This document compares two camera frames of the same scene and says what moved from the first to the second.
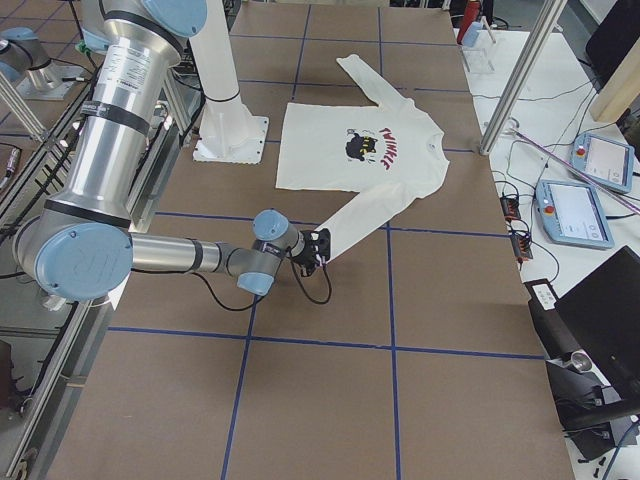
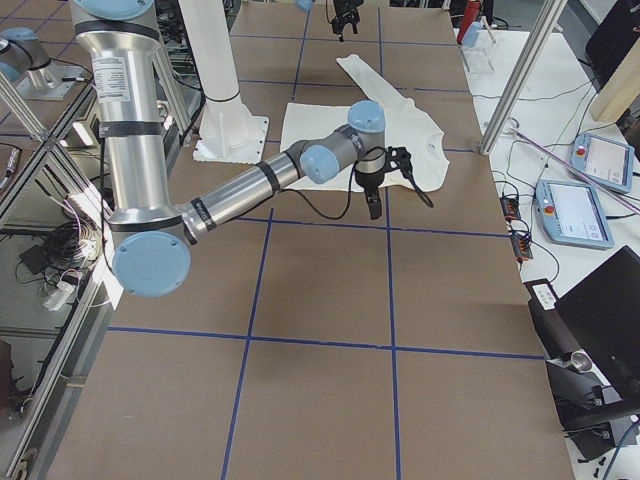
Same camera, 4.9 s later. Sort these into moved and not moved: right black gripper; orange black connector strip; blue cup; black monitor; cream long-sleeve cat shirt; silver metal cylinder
Moved: cream long-sleeve cat shirt; right black gripper
Not moved: blue cup; silver metal cylinder; orange black connector strip; black monitor
